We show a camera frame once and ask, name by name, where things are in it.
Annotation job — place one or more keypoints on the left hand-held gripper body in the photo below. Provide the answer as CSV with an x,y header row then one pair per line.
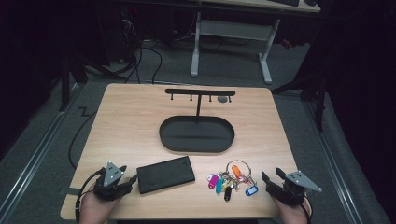
x,y
110,174

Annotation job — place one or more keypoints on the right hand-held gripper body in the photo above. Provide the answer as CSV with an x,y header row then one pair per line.
x,y
292,191

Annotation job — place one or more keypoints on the person's right hand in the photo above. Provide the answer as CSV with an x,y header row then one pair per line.
x,y
292,214

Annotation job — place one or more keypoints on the person's left hand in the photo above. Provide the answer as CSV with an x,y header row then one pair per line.
x,y
95,210

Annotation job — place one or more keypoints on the black flat rectangular box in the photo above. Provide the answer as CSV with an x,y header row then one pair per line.
x,y
165,174

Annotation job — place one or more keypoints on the key bunch with coloured tags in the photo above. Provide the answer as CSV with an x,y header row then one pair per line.
x,y
232,182

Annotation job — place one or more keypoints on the black key stand with tray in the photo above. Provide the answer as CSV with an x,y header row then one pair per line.
x,y
196,135

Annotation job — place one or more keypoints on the black metal stand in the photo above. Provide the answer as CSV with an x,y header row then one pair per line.
x,y
320,102
64,84

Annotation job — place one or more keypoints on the grey round table grommet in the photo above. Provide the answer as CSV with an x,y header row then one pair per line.
x,y
222,99

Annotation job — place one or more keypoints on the black keyboard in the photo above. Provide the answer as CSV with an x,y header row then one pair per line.
x,y
285,2

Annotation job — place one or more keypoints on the metal floor rail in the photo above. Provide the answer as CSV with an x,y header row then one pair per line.
x,y
334,165
34,158

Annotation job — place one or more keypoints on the desk with white metal frame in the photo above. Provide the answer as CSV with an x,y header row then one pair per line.
x,y
233,30

